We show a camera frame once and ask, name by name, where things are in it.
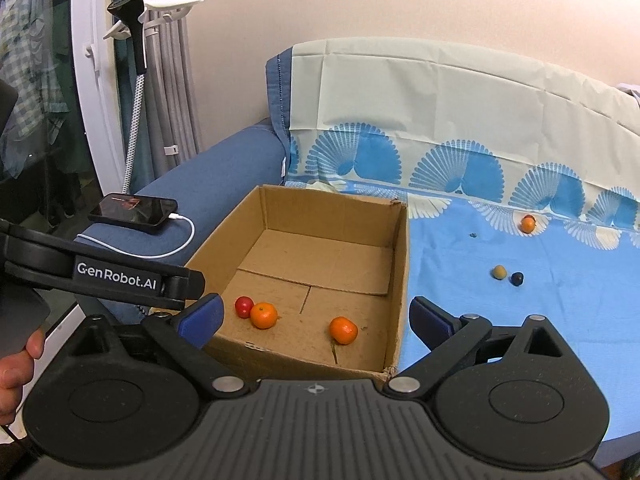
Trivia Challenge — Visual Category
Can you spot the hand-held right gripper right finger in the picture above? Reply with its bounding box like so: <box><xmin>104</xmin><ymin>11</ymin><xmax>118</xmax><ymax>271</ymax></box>
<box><xmin>384</xmin><ymin>297</ymin><xmax>568</xmax><ymax>402</ymax></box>

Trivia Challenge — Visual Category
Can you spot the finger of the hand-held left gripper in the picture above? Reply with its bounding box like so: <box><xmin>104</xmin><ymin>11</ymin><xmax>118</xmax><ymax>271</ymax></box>
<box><xmin>164</xmin><ymin>265</ymin><xmax>206</xmax><ymax>311</ymax></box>

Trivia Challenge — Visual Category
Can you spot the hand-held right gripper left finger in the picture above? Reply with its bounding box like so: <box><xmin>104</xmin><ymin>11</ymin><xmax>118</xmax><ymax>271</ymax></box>
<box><xmin>72</xmin><ymin>294</ymin><xmax>249</xmax><ymax>401</ymax></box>

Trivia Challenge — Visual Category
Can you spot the orange tangerine with stem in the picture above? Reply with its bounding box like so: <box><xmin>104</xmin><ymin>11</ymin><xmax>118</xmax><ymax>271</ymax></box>
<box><xmin>328</xmin><ymin>316</ymin><xmax>359</xmax><ymax>363</ymax></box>

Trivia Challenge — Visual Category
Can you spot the brown cardboard box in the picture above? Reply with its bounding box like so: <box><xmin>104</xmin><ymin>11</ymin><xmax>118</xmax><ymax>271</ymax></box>
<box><xmin>182</xmin><ymin>185</ymin><xmax>411</xmax><ymax>386</ymax></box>

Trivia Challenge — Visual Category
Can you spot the person's left hand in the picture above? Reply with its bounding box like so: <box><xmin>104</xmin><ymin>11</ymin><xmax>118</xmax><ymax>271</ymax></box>
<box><xmin>0</xmin><ymin>330</ymin><xmax>47</xmax><ymax>427</ymax></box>

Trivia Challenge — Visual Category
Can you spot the blue fan-print sheet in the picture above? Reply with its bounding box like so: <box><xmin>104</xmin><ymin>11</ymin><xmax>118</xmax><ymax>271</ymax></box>
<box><xmin>282</xmin><ymin>36</ymin><xmax>640</xmax><ymax>443</ymax></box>

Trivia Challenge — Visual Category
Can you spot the black smartphone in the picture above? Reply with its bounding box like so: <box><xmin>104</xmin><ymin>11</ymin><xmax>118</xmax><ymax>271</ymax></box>
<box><xmin>88</xmin><ymin>193</ymin><xmax>179</xmax><ymax>232</ymax></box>

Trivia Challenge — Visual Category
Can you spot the blue fabric sofa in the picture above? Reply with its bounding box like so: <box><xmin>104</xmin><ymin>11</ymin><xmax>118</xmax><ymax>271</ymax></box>
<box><xmin>75</xmin><ymin>50</ymin><xmax>296</xmax><ymax>326</ymax></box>

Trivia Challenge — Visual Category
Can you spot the grey curtain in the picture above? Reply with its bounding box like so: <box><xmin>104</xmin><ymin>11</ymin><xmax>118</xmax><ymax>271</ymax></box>
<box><xmin>142</xmin><ymin>0</ymin><xmax>201</xmax><ymax>181</ymax></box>

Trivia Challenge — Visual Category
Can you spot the hanging checked shirt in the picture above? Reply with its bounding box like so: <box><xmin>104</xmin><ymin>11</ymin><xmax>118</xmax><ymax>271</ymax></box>
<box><xmin>0</xmin><ymin>0</ymin><xmax>66</xmax><ymax>181</ymax></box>

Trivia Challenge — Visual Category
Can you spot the black garment steamer head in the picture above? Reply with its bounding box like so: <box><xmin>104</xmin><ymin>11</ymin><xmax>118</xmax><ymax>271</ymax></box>
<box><xmin>107</xmin><ymin>0</ymin><xmax>147</xmax><ymax>75</ymax></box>

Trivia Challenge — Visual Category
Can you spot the white charging cable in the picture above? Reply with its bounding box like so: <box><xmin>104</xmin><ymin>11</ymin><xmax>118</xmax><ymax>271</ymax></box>
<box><xmin>75</xmin><ymin>213</ymin><xmax>196</xmax><ymax>261</ymax></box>

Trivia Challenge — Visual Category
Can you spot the braided steamer hose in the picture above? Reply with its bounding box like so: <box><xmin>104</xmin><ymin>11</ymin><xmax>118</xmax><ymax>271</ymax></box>
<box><xmin>121</xmin><ymin>71</ymin><xmax>147</xmax><ymax>196</ymax></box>

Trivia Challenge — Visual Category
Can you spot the white arched door frame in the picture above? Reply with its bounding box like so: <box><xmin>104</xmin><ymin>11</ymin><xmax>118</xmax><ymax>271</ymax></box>
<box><xmin>45</xmin><ymin>0</ymin><xmax>132</xmax><ymax>341</ymax></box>

